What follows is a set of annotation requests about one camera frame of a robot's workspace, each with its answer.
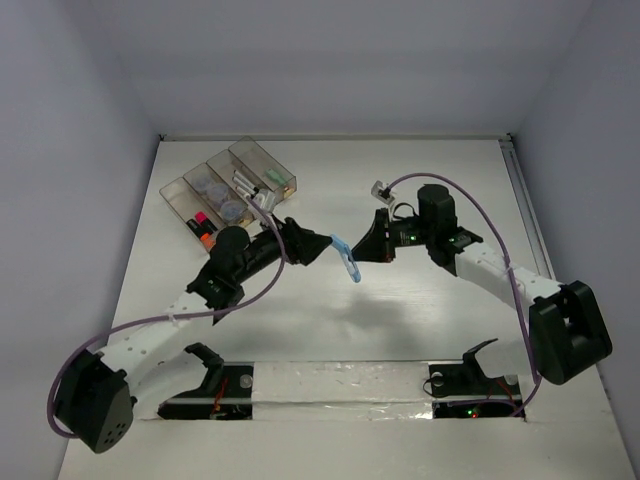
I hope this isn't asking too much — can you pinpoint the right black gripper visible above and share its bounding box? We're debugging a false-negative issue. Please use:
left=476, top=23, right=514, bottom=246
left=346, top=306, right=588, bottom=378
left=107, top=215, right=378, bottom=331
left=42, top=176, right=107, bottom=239
left=348, top=207, right=434, bottom=263

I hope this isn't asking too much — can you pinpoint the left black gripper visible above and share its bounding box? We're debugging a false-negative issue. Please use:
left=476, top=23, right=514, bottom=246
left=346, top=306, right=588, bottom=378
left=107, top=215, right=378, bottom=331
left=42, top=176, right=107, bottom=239
left=233, top=213, right=329, bottom=284

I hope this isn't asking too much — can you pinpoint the clear jar of paperclips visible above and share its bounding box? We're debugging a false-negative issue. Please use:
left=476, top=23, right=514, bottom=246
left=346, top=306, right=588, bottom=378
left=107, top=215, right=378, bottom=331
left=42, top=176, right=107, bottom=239
left=220, top=200, right=245, bottom=222

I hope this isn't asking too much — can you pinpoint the orange highlighter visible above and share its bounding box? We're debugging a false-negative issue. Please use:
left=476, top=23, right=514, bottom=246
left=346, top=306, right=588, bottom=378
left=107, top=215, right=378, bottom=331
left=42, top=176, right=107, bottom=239
left=186, top=218, right=218, bottom=252

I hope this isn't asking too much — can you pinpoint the black-capped white marker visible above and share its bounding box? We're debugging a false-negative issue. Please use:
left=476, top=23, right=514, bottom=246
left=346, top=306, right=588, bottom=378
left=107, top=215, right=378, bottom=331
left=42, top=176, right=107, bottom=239
left=232, top=171, right=260, bottom=199

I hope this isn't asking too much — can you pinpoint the pink highlighter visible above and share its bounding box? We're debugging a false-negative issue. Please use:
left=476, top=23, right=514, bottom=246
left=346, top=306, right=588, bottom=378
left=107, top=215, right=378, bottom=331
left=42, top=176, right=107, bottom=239
left=195, top=211, right=218, bottom=235

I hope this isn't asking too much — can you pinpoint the red-capped white marker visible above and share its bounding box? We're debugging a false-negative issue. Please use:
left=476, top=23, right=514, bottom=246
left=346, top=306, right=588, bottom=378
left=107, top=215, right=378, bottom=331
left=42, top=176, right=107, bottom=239
left=233, top=181, right=253, bottom=198

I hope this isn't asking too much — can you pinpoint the blue-capped white marker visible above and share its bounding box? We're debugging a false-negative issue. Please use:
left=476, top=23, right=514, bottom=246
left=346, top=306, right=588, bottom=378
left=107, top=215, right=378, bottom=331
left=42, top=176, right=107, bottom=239
left=232, top=170, right=255, bottom=195

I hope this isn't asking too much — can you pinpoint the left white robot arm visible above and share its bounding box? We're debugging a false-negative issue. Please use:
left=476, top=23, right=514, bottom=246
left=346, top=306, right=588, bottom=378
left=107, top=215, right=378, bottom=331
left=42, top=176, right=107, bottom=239
left=46, top=217, right=332, bottom=454

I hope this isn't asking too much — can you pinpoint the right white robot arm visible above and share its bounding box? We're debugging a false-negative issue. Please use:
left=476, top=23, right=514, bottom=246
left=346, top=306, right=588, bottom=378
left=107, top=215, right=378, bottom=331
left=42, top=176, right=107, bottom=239
left=350, top=182, right=613, bottom=385

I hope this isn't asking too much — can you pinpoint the clear four-compartment organizer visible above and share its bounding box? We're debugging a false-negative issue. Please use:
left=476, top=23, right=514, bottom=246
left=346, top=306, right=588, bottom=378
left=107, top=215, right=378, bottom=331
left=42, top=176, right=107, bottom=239
left=159, top=136, right=297, bottom=251

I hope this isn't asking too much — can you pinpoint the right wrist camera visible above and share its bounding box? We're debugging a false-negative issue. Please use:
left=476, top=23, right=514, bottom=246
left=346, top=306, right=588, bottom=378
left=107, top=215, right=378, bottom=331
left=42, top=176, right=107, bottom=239
left=371, top=180, right=397, bottom=208

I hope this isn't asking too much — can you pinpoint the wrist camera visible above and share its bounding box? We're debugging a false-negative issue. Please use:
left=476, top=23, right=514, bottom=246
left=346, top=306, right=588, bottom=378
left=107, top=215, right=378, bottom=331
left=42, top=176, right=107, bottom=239
left=371, top=180, right=397, bottom=208
left=251, top=189, right=277, bottom=213

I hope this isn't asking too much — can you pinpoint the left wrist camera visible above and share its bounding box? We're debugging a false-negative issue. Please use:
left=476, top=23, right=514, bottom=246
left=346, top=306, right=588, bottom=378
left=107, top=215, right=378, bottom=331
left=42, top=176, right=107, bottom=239
left=251, top=189, right=277, bottom=213

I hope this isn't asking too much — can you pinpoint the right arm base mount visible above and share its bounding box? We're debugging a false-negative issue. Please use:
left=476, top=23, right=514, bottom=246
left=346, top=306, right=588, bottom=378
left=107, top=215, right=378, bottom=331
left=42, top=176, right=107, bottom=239
left=422, top=339, right=523, bottom=419

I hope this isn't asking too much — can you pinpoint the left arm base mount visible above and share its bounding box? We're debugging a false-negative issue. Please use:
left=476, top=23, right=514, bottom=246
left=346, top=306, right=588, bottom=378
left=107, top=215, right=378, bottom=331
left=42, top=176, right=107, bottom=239
left=157, top=342, right=254, bottom=421

